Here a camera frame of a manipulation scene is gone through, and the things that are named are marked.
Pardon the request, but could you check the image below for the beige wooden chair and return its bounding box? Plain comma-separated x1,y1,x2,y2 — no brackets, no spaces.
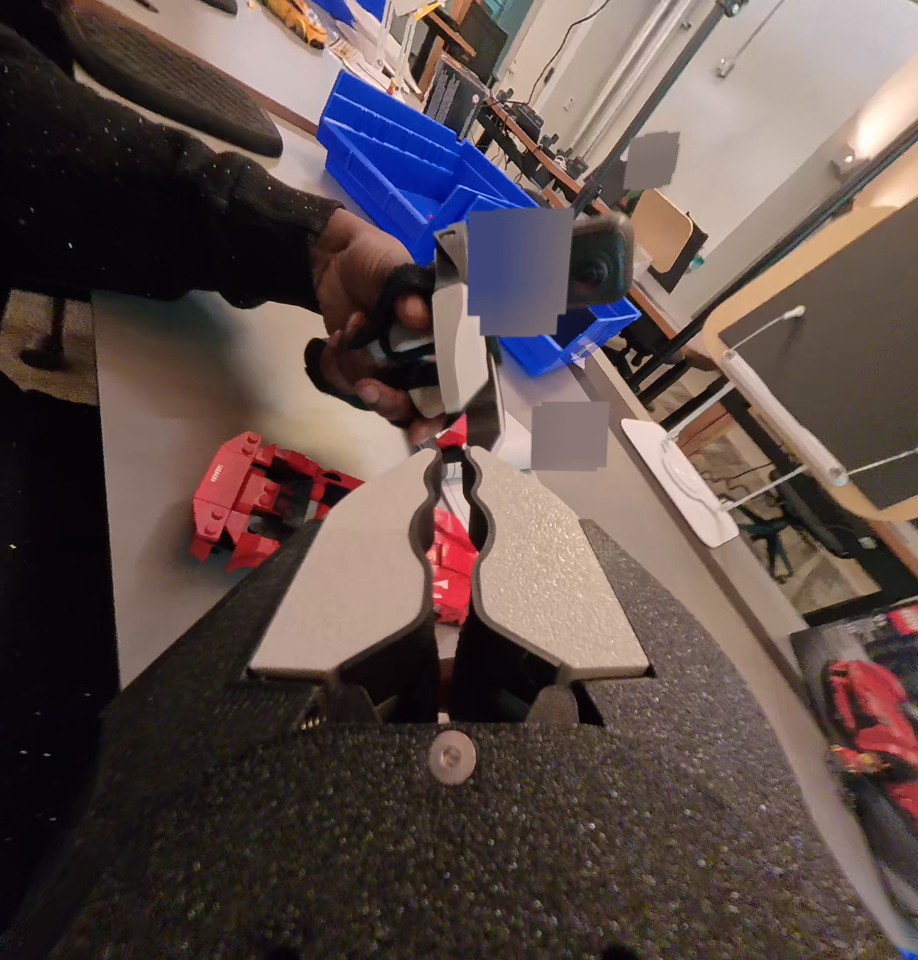
630,187,709,295

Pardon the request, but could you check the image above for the person's left hand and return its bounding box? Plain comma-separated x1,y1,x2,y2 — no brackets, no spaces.
307,208,461,445

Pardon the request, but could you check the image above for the blue plastic bin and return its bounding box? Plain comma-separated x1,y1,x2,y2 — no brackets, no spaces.
316,69,475,252
421,138,644,378

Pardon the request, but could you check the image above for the red lego car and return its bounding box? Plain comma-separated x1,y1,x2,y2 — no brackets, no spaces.
189,431,479,625

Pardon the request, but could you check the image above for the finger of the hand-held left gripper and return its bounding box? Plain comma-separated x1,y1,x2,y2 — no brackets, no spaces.
466,351,508,453
432,288,497,417

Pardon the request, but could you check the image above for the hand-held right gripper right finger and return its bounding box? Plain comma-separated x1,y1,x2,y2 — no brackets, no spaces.
451,446,651,708

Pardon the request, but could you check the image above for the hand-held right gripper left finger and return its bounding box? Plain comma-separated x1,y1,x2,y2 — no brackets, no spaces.
247,447,439,708

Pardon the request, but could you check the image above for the dark board beige rim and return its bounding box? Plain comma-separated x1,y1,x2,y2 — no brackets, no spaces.
702,183,918,524

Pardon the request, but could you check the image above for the black office chair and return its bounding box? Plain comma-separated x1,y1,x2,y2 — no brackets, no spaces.
729,472,874,580

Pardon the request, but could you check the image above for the person's left forearm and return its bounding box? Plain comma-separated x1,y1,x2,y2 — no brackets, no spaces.
0,0,347,312

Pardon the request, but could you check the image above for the yellow lego car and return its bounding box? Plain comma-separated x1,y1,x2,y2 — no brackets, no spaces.
262,0,334,48

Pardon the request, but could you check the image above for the stack of blue bins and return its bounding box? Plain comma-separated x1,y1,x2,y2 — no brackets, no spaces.
309,0,389,24

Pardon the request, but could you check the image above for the black cardboard box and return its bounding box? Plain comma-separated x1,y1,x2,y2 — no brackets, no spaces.
421,52,487,141

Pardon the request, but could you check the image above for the lego set box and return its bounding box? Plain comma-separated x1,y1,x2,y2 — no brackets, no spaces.
789,596,918,933

